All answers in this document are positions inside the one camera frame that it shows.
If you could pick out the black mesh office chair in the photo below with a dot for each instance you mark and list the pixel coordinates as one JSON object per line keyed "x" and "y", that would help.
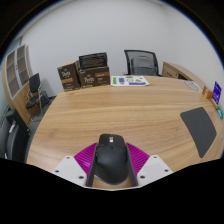
{"x": 128, "y": 61}

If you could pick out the narrow brown cardboard box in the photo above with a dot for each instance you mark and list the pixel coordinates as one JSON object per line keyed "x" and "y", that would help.
{"x": 68, "y": 77}

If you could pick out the black visitor chair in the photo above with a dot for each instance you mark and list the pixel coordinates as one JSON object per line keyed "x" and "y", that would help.
{"x": 34, "y": 83}

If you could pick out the grey backpack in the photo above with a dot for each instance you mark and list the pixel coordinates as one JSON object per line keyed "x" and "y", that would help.
{"x": 143, "y": 66}

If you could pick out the wide brown cardboard box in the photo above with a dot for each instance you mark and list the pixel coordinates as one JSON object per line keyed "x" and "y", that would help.
{"x": 94, "y": 77}

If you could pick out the dark grey mouse pad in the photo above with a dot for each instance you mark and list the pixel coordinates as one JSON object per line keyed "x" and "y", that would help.
{"x": 199, "y": 130}

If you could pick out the purple packaging card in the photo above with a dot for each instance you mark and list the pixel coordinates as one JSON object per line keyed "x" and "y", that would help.
{"x": 217, "y": 92}

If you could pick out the black padded office chair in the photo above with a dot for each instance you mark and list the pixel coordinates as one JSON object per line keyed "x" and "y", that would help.
{"x": 15, "y": 140}

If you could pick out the black computer mouse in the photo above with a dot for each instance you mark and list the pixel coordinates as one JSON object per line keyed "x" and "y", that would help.
{"x": 111, "y": 160}

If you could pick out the wooden side cabinet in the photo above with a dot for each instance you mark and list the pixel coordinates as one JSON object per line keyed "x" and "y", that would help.
{"x": 175, "y": 70}

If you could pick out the small orange-brown box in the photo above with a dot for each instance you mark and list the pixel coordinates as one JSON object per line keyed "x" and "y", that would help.
{"x": 207, "y": 92}

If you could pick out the white printed paper sheet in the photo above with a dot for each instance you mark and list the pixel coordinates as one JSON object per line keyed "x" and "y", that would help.
{"x": 130, "y": 81}

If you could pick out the round grey disc in bag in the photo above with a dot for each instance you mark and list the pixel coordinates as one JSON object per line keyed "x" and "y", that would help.
{"x": 192, "y": 85}

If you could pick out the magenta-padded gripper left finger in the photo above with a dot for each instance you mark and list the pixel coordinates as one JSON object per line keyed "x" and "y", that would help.
{"x": 68, "y": 166}

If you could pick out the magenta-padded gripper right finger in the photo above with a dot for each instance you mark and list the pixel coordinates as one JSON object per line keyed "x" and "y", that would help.
{"x": 153, "y": 168}

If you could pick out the wooden shelf unit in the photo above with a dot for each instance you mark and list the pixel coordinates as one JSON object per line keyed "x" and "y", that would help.
{"x": 15, "y": 80}

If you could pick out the black cardboard box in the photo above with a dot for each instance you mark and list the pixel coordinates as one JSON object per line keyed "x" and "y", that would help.
{"x": 93, "y": 60}

